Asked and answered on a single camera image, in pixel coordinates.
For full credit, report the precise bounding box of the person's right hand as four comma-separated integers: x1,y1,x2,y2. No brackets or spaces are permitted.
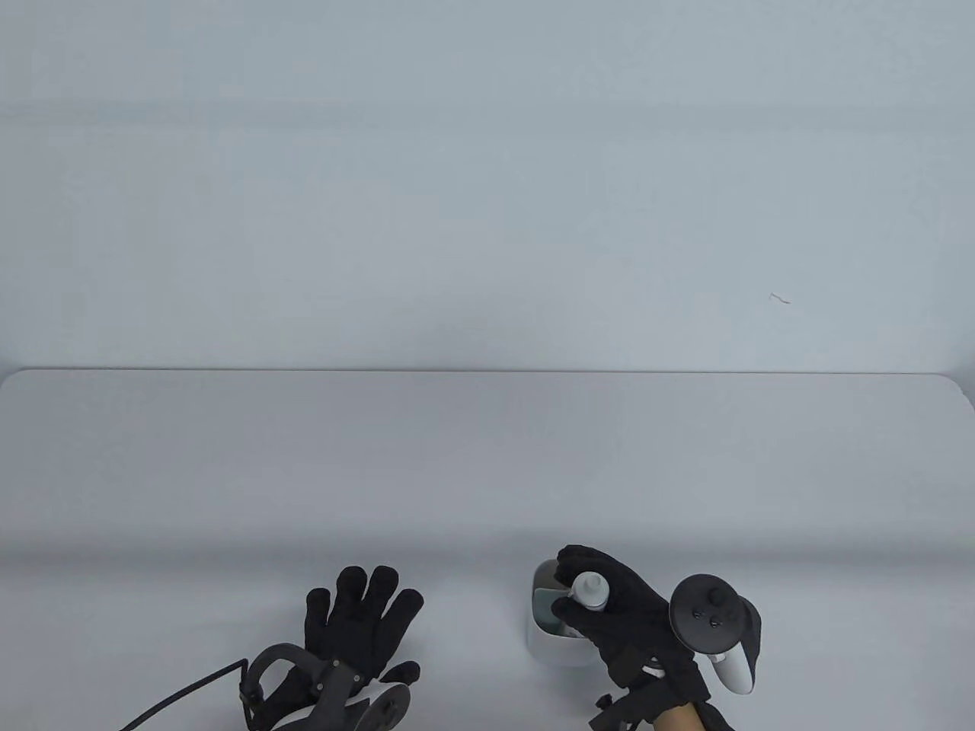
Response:
550,544,714,713

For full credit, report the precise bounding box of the person's left hand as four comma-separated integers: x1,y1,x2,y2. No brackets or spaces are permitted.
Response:
305,565,424,690

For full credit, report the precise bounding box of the small white bottle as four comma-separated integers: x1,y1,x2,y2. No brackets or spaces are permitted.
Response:
571,573,611,612

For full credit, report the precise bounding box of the person's right forearm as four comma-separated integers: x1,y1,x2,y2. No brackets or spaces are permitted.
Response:
657,702,709,731

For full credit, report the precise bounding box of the white square container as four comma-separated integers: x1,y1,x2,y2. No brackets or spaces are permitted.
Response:
525,559,604,669

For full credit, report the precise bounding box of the black and white wrist controller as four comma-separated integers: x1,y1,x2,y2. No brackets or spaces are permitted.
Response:
668,574,762,697
238,643,413,731

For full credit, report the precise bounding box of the black wrist strap mount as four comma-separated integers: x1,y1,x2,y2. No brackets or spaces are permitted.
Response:
589,661,738,731

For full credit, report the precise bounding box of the black cable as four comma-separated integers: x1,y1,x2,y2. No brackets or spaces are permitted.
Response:
117,658,249,731

